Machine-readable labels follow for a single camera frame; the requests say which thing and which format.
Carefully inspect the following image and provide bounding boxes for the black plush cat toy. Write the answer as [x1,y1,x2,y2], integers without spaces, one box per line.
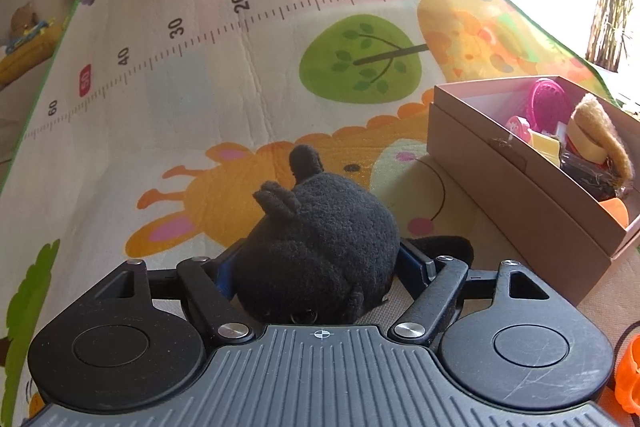
[233,144,475,327]

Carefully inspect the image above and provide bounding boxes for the pink cardboard box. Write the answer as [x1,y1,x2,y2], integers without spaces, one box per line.
[427,77,639,305]

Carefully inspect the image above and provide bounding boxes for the pink plastic basket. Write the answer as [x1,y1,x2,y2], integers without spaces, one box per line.
[525,78,574,133]

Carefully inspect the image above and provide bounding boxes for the orange plastic pumpkin toy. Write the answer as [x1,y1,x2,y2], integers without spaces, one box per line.
[614,335,640,415]

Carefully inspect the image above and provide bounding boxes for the pink yellow toy cup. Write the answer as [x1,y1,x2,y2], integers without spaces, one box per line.
[506,116,561,167]

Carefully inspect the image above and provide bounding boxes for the colourful children's play mat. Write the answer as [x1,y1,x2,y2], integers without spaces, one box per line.
[1,0,608,426]

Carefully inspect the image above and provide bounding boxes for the yellow plush toy pillow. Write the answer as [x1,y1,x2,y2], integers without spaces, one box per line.
[1,1,70,88]

